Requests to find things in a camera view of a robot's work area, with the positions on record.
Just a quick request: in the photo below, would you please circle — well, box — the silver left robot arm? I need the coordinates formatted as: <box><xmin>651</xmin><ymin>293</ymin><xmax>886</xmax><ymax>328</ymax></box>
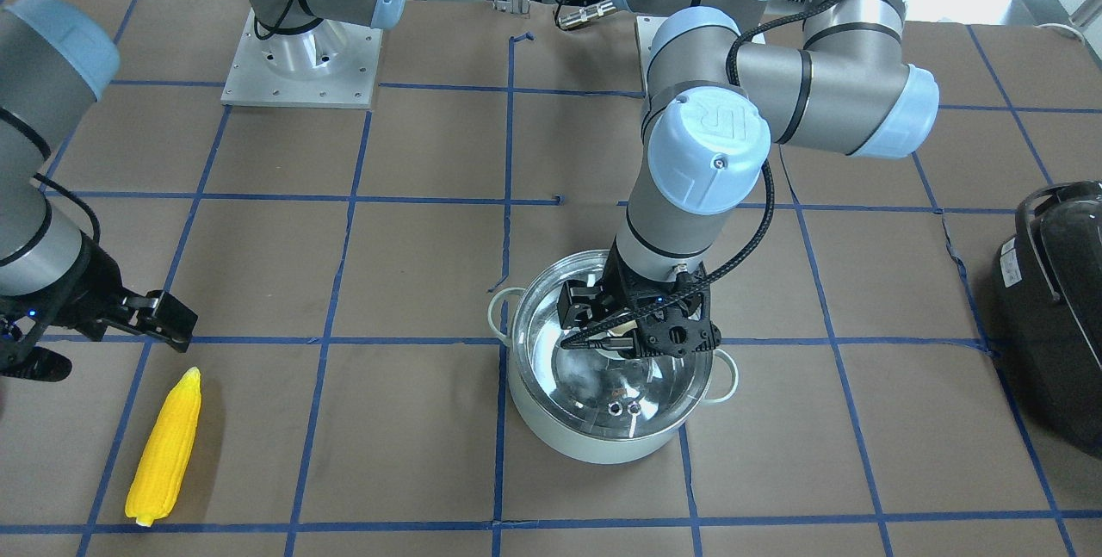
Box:
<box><xmin>558</xmin><ymin>0</ymin><xmax>939</xmax><ymax>358</ymax></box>

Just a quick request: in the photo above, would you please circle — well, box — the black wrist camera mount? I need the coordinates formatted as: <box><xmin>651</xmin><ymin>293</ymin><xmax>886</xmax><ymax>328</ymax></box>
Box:
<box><xmin>631</xmin><ymin>294</ymin><xmax>721</xmax><ymax>358</ymax></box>

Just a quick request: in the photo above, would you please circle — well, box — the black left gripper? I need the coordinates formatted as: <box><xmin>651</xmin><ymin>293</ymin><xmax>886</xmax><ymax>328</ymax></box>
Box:
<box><xmin>558</xmin><ymin>251</ymin><xmax>711</xmax><ymax>343</ymax></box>

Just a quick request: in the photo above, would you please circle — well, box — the yellow toy corn cob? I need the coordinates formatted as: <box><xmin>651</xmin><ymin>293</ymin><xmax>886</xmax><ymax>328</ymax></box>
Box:
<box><xmin>125</xmin><ymin>366</ymin><xmax>203</xmax><ymax>527</ymax></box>

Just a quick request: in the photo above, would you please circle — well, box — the glass pot lid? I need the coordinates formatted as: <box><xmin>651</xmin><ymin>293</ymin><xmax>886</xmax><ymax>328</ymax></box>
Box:
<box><xmin>510</xmin><ymin>251</ymin><xmax>714</xmax><ymax>439</ymax></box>

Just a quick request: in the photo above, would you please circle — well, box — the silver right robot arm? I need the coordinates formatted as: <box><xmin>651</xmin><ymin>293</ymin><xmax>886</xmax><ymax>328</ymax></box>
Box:
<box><xmin>1</xmin><ymin>0</ymin><xmax>406</xmax><ymax>381</ymax></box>

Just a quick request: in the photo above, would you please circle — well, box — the white pot with steel rim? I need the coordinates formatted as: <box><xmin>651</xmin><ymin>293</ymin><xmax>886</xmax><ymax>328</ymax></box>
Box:
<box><xmin>486</xmin><ymin>250</ymin><xmax>741</xmax><ymax>464</ymax></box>

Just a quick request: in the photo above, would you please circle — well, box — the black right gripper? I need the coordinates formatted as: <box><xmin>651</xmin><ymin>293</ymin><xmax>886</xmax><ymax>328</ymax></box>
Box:
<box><xmin>34</xmin><ymin>235</ymin><xmax>198</xmax><ymax>353</ymax></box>

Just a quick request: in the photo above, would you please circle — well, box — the dark brown rice cooker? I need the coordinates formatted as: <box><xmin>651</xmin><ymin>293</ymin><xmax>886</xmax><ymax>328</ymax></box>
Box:
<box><xmin>993</xmin><ymin>181</ymin><xmax>1101</xmax><ymax>456</ymax></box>

